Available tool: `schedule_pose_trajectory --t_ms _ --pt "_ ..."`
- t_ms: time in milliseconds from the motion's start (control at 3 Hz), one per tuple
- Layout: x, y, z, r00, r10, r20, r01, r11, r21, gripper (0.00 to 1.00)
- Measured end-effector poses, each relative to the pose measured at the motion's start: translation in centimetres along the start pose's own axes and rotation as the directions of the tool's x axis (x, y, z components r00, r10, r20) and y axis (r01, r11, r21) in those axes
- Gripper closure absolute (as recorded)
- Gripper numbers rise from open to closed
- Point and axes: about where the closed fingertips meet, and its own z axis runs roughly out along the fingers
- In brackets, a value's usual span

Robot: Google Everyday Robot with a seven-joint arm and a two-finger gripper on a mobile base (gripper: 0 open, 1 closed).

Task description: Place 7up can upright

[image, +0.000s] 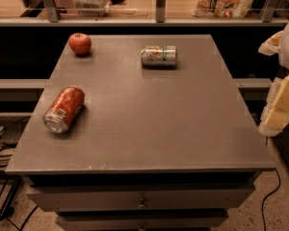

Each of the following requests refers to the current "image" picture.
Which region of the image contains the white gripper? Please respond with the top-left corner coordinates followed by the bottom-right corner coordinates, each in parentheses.
top-left (258, 23), bottom-right (289, 137)

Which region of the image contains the grey metal railing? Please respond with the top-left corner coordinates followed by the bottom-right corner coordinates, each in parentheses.
top-left (0, 0), bottom-right (289, 27)

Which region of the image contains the red apple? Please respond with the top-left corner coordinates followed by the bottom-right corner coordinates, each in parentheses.
top-left (68, 33), bottom-right (92, 55)

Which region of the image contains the grey drawer cabinet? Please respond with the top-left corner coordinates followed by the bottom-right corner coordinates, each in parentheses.
top-left (7, 35), bottom-right (275, 231)

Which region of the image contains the black floor cable right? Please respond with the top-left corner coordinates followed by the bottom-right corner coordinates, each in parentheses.
top-left (260, 168), bottom-right (282, 231)

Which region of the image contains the red soda can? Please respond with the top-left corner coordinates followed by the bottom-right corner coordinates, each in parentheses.
top-left (42, 86), bottom-right (85, 134)

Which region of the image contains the black power adapter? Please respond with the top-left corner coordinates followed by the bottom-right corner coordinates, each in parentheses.
top-left (0, 123), bottom-right (25, 147)

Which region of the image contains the clear plastic container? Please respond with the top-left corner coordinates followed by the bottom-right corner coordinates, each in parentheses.
top-left (73, 0), bottom-right (110, 17)

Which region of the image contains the printed snack bag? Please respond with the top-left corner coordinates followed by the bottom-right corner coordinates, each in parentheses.
top-left (192, 0), bottom-right (253, 18)

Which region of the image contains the white green 7up can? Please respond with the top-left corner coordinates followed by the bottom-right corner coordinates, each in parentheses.
top-left (141, 45), bottom-right (177, 66)

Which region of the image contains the black cables left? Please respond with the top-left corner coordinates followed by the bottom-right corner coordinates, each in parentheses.
top-left (0, 116), bottom-right (39, 231)

